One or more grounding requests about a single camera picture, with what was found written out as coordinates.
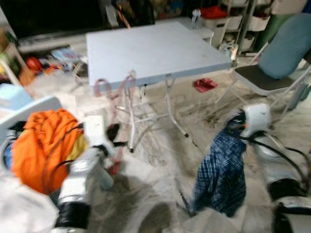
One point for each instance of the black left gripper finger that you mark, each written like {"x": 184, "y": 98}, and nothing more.
{"x": 113, "y": 132}

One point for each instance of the pink clothes hanger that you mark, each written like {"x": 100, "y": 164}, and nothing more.
{"x": 115, "y": 104}

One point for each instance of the blue plaid shirt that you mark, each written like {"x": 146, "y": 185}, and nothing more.
{"x": 221, "y": 174}

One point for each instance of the orange t-shirt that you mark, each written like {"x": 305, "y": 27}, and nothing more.
{"x": 39, "y": 150}

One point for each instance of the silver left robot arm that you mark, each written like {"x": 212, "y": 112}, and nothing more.
{"x": 82, "y": 179}

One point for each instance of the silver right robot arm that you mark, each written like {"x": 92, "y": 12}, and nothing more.
{"x": 279, "y": 165}

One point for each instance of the yellow shirt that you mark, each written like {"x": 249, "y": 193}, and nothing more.
{"x": 80, "y": 148}

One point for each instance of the grey white folding chair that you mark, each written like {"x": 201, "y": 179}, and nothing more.
{"x": 257, "y": 77}

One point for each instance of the printed plastic packet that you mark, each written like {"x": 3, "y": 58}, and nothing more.
{"x": 232, "y": 51}

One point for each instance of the white child's chair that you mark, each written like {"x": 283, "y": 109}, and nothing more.
{"x": 43, "y": 102}

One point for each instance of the grey folding table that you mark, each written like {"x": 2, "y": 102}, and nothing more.
{"x": 155, "y": 51}

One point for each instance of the colourful baby bouncer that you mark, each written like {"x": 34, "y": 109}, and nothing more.
{"x": 65, "y": 53}

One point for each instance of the light blue cushion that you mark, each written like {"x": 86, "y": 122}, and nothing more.
{"x": 286, "y": 46}

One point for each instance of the black printed shirt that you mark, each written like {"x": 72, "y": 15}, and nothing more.
{"x": 17, "y": 128}

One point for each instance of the white storage bin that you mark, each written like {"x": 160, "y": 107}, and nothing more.
{"x": 228, "y": 23}

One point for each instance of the orange bag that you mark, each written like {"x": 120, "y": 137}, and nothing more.
{"x": 25, "y": 76}

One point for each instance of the red ball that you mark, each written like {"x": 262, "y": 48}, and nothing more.
{"x": 33, "y": 64}

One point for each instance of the light blue plastic box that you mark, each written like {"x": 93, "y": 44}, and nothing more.
{"x": 12, "y": 96}

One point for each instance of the bright red folded cloth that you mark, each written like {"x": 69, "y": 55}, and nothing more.
{"x": 214, "y": 12}

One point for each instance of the clear spray bottle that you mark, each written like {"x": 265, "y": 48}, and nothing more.
{"x": 196, "y": 17}

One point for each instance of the black television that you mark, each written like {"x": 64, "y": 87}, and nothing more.
{"x": 48, "y": 17}

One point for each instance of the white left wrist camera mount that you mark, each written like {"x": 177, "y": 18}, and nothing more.
{"x": 95, "y": 131}

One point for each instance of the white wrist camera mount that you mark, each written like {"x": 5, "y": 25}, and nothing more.
{"x": 257, "y": 119}
{"x": 95, "y": 131}

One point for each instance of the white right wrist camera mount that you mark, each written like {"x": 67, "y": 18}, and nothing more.
{"x": 257, "y": 119}

